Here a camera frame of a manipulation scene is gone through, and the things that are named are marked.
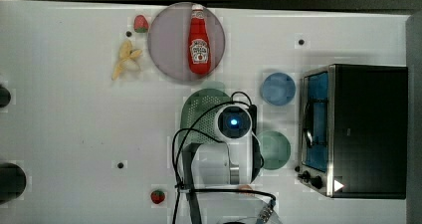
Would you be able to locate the green plastic strainer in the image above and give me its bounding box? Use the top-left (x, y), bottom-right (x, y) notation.
top-left (177, 82), bottom-right (230, 145)

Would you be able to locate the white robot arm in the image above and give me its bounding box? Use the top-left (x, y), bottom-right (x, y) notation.
top-left (181, 105), bottom-right (263, 224)

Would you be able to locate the red ketchup bottle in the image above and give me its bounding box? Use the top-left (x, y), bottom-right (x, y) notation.
top-left (188, 4), bottom-right (211, 75)

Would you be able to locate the blue plastic cup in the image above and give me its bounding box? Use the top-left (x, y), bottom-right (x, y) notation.
top-left (261, 73), bottom-right (296, 107)

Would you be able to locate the green plastic cup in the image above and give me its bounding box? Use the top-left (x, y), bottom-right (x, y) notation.
top-left (258, 130), bottom-right (291, 170)

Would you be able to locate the purple round plate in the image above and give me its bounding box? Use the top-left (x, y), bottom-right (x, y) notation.
top-left (147, 2), bottom-right (226, 82)

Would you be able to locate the peeled banana toy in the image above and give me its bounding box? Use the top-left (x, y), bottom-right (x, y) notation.
top-left (111, 40), bottom-right (142, 81)

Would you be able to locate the strawberry toy near edge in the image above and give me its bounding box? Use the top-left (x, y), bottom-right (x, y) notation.
top-left (150, 189), bottom-right (165, 204)

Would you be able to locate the strawberry toy near plate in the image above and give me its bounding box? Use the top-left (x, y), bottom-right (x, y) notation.
top-left (133, 15), bottom-right (149, 33)

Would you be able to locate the black toaster oven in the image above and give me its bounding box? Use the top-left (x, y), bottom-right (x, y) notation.
top-left (296, 64), bottom-right (408, 199)

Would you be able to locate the black cylinder cup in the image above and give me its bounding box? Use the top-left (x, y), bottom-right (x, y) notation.
top-left (0, 87), bottom-right (11, 109)

